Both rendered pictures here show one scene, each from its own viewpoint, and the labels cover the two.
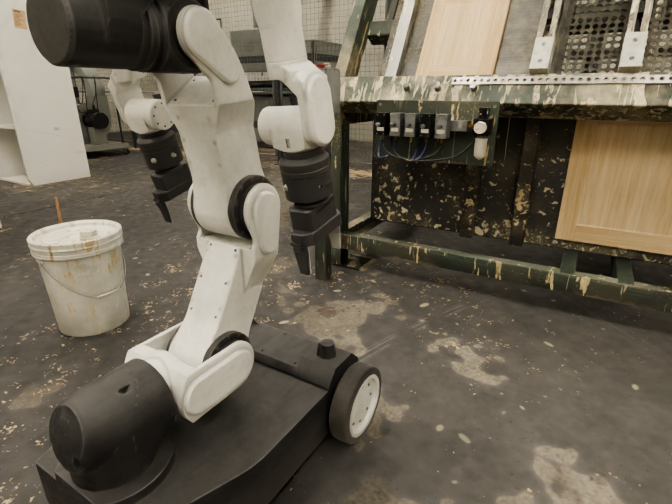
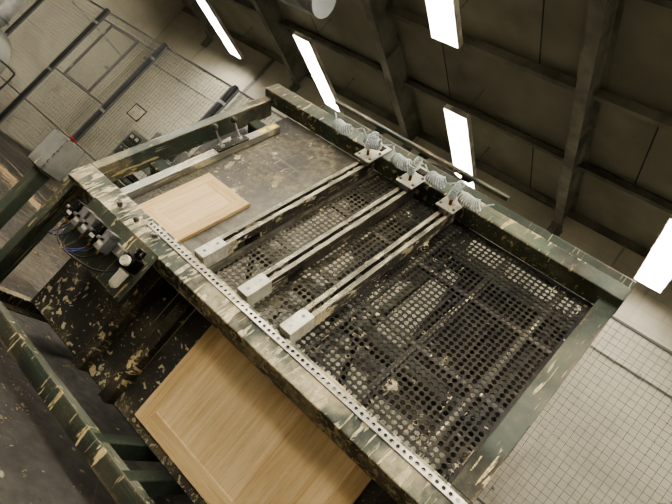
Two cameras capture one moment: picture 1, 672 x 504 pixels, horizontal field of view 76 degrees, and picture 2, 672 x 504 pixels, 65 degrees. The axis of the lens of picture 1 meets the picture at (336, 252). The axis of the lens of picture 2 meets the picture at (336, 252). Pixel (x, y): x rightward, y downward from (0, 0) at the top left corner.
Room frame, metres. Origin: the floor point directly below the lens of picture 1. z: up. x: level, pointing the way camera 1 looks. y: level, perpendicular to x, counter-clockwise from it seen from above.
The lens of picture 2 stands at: (-0.52, -1.01, 1.01)
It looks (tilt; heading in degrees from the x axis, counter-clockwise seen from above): 7 degrees up; 357
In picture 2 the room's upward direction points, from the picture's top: 40 degrees clockwise
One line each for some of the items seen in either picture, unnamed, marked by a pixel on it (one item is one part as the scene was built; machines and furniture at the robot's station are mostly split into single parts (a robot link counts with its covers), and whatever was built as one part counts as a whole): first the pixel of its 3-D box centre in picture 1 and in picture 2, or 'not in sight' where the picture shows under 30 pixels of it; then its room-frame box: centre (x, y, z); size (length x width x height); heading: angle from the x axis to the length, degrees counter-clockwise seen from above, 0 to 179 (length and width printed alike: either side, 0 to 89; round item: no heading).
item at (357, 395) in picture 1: (356, 402); not in sight; (0.90, -0.05, 0.10); 0.20 x 0.05 x 0.20; 148
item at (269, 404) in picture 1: (207, 390); not in sight; (0.83, 0.30, 0.19); 0.64 x 0.52 x 0.33; 148
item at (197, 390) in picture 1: (192, 364); not in sight; (0.81, 0.32, 0.28); 0.21 x 0.20 x 0.13; 148
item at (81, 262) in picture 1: (82, 264); not in sight; (1.50, 0.95, 0.24); 0.32 x 0.30 x 0.47; 58
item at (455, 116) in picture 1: (426, 133); (95, 240); (1.75, -0.35, 0.69); 0.50 x 0.14 x 0.24; 60
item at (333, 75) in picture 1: (321, 92); (57, 156); (1.91, 0.06, 0.84); 0.12 x 0.12 x 0.18; 60
